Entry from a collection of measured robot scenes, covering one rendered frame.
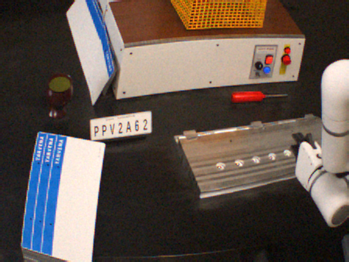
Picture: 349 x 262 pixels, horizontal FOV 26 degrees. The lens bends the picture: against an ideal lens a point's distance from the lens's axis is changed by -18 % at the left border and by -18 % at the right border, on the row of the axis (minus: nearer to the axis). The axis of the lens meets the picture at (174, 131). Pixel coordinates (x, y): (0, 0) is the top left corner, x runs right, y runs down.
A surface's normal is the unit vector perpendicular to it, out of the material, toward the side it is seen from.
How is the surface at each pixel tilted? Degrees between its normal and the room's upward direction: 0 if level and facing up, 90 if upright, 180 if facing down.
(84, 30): 63
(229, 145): 0
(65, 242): 0
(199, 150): 0
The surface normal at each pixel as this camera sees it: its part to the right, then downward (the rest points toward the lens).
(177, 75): 0.30, 0.71
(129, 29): 0.13, -0.69
